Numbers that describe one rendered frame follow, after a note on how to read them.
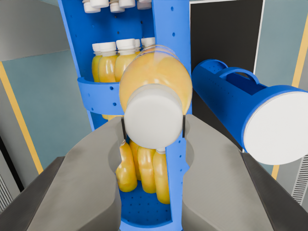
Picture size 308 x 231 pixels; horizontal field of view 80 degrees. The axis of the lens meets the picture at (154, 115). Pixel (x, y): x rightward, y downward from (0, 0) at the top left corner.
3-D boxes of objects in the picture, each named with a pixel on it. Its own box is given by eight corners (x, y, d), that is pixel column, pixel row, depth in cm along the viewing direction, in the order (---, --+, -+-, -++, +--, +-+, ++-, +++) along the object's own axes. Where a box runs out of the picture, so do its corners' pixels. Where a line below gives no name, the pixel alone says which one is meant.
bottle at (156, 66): (185, 76, 31) (217, 130, 14) (148, 94, 33) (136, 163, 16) (167, 35, 28) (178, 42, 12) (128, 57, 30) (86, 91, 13)
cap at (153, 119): (189, 121, 14) (193, 133, 12) (144, 140, 15) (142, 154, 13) (166, 75, 13) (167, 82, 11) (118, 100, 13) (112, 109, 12)
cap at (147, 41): (141, 48, 44) (140, 40, 43) (152, 46, 46) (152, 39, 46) (152, 48, 41) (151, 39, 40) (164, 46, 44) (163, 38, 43)
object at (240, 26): (185, 167, 196) (188, 177, 182) (184, 4, 137) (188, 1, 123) (234, 164, 196) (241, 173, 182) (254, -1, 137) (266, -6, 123)
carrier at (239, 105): (229, 90, 148) (224, 53, 137) (323, 153, 68) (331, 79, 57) (194, 99, 151) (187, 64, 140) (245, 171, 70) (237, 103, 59)
